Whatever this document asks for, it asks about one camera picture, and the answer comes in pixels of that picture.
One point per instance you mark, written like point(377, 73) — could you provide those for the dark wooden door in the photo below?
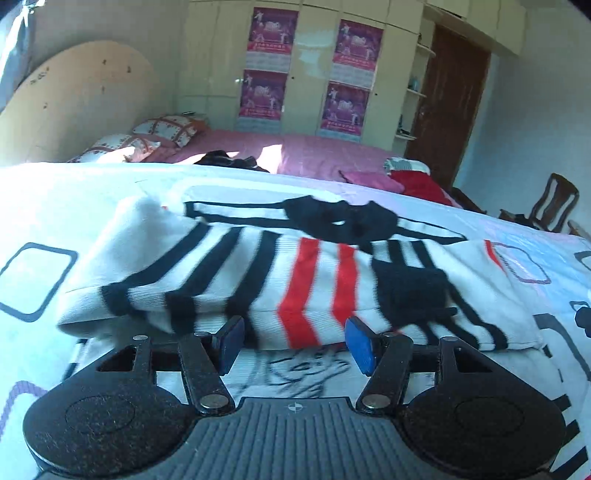
point(453, 87)

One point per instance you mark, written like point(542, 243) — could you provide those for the pink poster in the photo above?
point(357, 50)
point(261, 102)
point(271, 40)
point(344, 112)

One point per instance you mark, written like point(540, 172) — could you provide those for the dark wooden chair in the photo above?
point(550, 213)

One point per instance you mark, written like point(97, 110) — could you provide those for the lower left pink poster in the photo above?
point(261, 102)

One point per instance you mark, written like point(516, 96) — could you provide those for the round beige headboard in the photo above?
point(79, 95)

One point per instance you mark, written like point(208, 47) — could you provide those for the grey curtain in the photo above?
point(17, 36)

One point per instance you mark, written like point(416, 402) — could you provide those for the wall shelves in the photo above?
point(416, 84)

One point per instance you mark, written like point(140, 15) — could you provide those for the pink bed sheet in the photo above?
point(295, 155)

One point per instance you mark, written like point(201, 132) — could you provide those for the red folded cloth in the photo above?
point(420, 185)

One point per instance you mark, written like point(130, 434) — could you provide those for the upper left pink poster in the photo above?
point(271, 40)

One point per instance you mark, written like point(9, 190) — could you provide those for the upper right pink poster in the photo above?
point(357, 50)

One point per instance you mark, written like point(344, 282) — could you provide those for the striped folded cloth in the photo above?
point(403, 164)

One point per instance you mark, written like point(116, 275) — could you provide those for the near patterned pillow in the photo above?
point(118, 148)

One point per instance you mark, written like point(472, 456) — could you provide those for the patterned pillow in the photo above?
point(178, 129)
point(118, 148)

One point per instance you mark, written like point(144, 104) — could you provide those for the cream wardrobe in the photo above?
point(215, 35)

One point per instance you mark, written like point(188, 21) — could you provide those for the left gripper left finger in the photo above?
point(201, 359)

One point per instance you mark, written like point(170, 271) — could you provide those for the lower right pink poster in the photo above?
point(344, 112)

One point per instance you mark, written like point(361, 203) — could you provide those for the magenta folded cloth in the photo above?
point(379, 181)

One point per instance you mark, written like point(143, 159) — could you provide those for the white patterned bed cover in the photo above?
point(52, 213)

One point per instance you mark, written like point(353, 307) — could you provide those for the striped knit sweater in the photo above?
point(295, 271)

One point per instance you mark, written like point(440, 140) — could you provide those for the far patterned pillow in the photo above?
point(178, 129)

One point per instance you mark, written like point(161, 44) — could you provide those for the black clothes pile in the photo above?
point(219, 158)

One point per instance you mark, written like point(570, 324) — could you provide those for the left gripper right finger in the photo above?
point(389, 359)

